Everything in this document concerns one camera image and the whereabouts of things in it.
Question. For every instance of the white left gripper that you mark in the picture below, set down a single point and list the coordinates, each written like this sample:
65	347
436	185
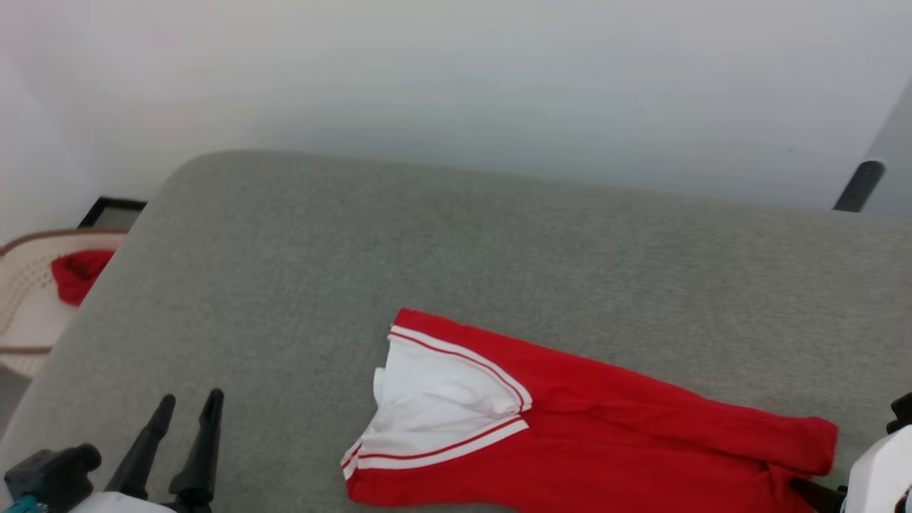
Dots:
114	504

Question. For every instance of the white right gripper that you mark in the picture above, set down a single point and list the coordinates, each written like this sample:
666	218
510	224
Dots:
880	477

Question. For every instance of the red Bulls basketball jersey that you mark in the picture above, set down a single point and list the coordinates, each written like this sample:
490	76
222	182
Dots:
641	427

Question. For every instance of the crumpled red garment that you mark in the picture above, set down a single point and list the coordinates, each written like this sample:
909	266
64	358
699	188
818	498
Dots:
78	274

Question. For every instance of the cream woven laundry basket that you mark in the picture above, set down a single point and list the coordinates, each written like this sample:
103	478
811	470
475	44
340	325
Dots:
25	299

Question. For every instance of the black metal pole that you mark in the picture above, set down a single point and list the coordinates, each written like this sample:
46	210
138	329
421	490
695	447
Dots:
858	187

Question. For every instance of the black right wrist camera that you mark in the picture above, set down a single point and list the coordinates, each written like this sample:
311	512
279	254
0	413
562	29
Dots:
901	413

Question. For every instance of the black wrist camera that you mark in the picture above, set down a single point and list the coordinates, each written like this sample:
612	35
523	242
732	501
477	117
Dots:
901	413
50	474

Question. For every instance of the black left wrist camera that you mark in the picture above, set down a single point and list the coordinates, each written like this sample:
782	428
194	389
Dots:
50	474

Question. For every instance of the black picture frame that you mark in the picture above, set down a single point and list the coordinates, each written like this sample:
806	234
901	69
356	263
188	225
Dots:
107	205

